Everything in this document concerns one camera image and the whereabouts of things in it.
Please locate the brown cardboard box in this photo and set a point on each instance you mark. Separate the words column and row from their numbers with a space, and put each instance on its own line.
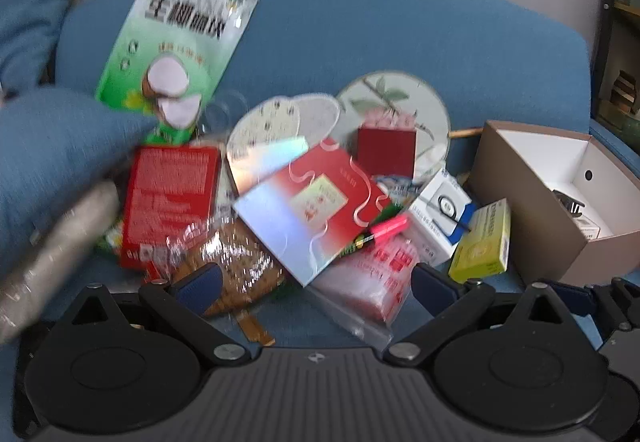
column 520, row 192

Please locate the blue fabric sofa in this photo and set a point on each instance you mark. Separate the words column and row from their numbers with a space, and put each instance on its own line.
column 380, row 36

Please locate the black plastic object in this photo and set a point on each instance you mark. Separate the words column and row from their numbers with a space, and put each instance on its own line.
column 567, row 202

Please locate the stack of books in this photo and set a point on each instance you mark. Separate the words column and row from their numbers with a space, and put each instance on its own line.
column 625, row 91

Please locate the yellow-green medicine box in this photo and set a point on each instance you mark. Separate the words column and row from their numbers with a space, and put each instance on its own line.
column 482, row 242

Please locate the small white box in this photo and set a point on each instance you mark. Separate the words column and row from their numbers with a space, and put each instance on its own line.
column 587, row 228

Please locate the red flat box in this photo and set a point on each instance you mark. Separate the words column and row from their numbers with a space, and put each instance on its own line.
column 167, row 194

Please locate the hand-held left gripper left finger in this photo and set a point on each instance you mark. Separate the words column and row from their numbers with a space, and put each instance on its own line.
column 202, row 286

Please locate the red and silver gift envelope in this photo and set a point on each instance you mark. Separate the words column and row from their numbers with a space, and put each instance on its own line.
column 310, row 202

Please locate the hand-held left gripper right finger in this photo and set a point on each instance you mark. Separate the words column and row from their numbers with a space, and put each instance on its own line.
column 434, row 286

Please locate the pink plastic packet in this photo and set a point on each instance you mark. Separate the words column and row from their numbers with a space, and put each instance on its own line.
column 372, row 279

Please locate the brown cookie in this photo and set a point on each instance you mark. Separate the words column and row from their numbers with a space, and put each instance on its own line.
column 240, row 254

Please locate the small dark red box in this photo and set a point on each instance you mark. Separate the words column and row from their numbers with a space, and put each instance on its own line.
column 386, row 151

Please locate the round floral hand fan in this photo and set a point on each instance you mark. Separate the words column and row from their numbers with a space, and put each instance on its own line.
column 400, row 96

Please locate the green coconut snack bag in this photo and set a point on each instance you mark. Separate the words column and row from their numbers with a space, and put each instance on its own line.
column 185, row 26

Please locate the white and blue box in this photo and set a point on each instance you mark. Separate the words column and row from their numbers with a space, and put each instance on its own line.
column 440, row 217

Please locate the black metal shelf rack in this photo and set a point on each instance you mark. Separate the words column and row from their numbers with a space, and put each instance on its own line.
column 607, row 21

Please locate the silver glitter pouch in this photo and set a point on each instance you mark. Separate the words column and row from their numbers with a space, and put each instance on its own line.
column 55, row 252

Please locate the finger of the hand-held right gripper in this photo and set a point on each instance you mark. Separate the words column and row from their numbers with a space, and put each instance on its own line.
column 572, row 298

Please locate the blue square cushion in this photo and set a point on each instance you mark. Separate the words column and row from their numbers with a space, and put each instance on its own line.
column 32, row 6
column 55, row 151

